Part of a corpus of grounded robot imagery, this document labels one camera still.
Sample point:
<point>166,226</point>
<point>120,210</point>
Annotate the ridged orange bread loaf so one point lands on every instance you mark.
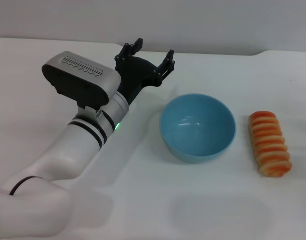
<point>269,145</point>

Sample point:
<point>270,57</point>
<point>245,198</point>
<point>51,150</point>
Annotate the blue bowl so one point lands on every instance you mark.
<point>197,130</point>

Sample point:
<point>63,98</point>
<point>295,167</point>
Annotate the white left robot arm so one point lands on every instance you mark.
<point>75,140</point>

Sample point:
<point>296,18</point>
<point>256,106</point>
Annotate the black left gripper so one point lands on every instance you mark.
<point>134,72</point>

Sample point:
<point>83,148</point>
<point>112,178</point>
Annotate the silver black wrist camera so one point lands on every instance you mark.
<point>82,75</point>

